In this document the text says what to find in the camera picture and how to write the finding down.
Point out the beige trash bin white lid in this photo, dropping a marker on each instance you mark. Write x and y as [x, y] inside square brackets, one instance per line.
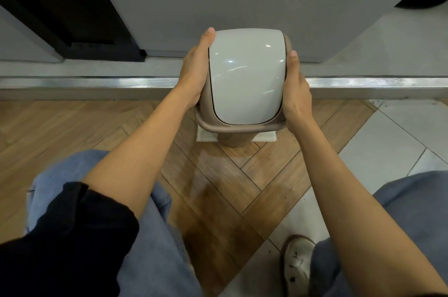
[246, 76]

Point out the person's blue jeans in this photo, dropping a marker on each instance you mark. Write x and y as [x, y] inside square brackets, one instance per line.
[157, 244]

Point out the person's white shoe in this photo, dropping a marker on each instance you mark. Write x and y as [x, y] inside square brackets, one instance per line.
[296, 263]

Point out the person's right hand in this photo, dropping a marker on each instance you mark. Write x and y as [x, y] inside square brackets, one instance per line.
[297, 97]

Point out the black door frame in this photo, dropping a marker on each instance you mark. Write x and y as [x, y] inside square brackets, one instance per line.
[66, 10]

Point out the person's right forearm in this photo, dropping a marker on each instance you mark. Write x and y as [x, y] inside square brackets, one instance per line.
[353, 209]

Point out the person's black sleeve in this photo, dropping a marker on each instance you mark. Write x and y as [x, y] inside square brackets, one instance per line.
[66, 244]

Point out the person's right thumb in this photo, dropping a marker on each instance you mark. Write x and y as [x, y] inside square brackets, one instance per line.
[292, 66]

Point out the person's left thumb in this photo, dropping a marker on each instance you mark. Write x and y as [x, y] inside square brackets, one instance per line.
[208, 44]

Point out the metal door threshold strip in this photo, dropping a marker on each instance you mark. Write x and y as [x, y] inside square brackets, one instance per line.
[87, 82]

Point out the person's left hand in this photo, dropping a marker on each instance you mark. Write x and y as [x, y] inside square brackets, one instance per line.
[190, 74]

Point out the person's left forearm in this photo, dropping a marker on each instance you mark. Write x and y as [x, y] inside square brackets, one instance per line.
[140, 153]

